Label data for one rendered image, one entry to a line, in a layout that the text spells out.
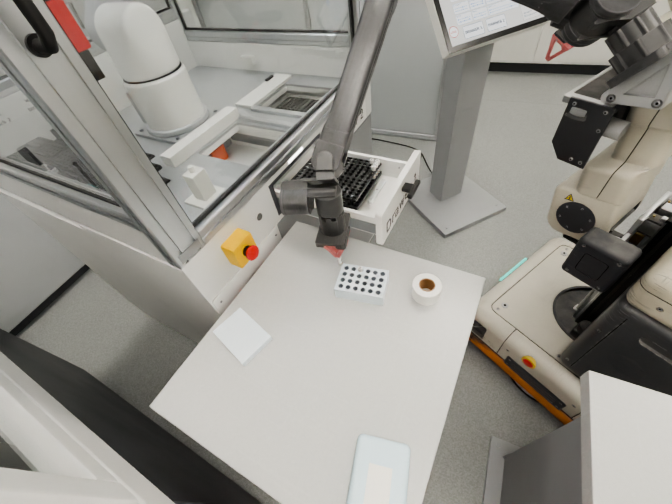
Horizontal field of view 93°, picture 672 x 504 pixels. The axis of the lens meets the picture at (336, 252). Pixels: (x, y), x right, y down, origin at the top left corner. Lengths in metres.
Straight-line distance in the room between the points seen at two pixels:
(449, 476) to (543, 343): 0.60
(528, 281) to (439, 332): 0.82
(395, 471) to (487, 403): 0.96
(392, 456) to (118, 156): 0.68
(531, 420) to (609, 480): 0.83
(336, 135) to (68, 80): 0.41
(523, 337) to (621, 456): 0.66
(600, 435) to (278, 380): 0.62
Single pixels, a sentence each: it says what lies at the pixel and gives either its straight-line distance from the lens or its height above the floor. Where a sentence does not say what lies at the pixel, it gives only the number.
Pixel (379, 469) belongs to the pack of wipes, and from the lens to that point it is 0.66.
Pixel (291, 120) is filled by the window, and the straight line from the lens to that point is 1.00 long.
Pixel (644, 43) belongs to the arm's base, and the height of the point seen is 1.21.
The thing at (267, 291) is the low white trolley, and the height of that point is 0.76.
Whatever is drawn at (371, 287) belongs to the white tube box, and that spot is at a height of 0.80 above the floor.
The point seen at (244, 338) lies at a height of 0.78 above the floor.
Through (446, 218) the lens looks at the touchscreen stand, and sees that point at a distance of 2.06.
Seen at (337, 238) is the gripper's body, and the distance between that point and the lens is 0.70.
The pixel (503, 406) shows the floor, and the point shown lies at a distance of 1.58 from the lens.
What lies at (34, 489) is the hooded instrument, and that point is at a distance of 0.52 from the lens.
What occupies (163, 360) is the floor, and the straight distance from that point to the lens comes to 1.91.
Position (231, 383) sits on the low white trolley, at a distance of 0.80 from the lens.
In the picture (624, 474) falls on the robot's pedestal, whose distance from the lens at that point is 0.80.
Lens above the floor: 1.46
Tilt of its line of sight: 49 degrees down
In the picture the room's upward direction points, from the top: 11 degrees counter-clockwise
